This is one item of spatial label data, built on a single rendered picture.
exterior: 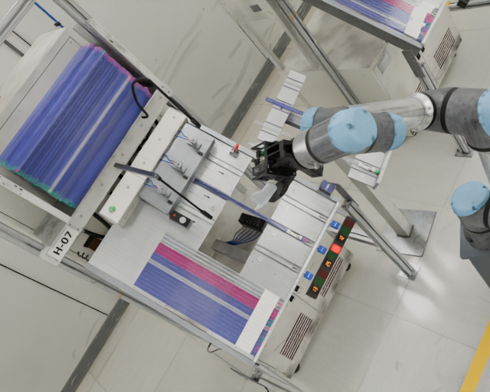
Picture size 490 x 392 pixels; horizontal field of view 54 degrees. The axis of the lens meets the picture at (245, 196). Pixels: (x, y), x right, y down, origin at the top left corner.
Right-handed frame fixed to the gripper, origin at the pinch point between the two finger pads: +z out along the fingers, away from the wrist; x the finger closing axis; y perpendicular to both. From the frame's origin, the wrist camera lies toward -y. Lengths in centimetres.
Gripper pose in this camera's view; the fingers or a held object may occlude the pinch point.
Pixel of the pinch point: (255, 178)
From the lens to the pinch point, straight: 111.5
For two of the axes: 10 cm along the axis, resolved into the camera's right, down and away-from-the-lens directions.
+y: -8.3, -1.0, -5.5
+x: 0.4, 9.7, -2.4
